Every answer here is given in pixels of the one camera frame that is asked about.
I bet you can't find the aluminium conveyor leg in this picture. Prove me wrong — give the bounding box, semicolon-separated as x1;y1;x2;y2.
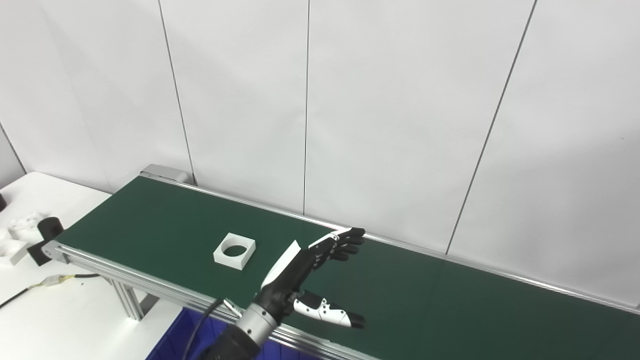
106;277;159;321

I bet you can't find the green conveyor belt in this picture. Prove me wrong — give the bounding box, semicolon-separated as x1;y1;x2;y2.
55;176;640;360
41;170;640;360

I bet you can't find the cable with yellow connector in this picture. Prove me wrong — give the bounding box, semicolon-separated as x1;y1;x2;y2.
0;272;102;309

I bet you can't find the blue plastic bin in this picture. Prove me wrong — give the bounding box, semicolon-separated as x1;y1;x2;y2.
146;307;321;360

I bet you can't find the white square part with hole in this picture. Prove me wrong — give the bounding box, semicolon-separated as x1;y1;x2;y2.
213;232;256;271

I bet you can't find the white plastic part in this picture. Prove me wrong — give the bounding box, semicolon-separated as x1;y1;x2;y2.
0;238;29;266
7;212;47;244

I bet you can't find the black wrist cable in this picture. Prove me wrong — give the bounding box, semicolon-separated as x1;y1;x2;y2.
182;298;224;360

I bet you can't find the grey conveyor end housing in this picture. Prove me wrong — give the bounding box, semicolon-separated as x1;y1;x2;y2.
139;163;189;184

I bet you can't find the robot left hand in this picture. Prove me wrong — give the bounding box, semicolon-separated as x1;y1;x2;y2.
257;227;367;329

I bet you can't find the black cylinder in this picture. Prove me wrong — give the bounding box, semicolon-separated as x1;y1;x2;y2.
37;216;65;242

